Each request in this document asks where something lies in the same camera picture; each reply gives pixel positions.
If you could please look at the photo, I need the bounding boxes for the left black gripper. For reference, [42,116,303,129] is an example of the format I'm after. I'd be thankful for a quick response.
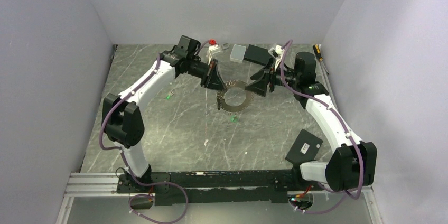
[187,57,227,93]

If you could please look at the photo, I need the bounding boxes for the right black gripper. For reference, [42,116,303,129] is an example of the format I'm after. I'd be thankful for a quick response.
[245,56,300,97]

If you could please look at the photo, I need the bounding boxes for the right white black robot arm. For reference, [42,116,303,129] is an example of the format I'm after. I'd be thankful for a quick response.
[245,52,377,192]

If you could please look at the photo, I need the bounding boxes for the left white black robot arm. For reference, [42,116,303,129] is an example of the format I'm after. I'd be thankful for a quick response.
[99,35,226,192]

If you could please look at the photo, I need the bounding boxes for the black flat rectangular box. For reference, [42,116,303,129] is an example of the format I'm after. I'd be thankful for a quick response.
[243,44,274,66]

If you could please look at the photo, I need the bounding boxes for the translucent white plastic box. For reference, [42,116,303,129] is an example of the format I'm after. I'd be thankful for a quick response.
[230,44,247,63]

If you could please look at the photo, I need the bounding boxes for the yellow black screwdriver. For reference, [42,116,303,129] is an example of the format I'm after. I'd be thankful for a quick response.
[313,44,330,75]

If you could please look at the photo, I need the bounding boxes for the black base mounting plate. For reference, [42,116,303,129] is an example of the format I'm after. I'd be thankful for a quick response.
[117,169,318,206]

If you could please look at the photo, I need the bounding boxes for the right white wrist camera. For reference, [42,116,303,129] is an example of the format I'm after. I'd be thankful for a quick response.
[268,44,284,61]

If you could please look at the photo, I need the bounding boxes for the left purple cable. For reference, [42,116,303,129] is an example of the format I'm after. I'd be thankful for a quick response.
[99,40,211,224]

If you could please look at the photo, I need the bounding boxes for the aluminium extrusion rail frame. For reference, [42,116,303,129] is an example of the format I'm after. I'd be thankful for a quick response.
[56,173,384,223]

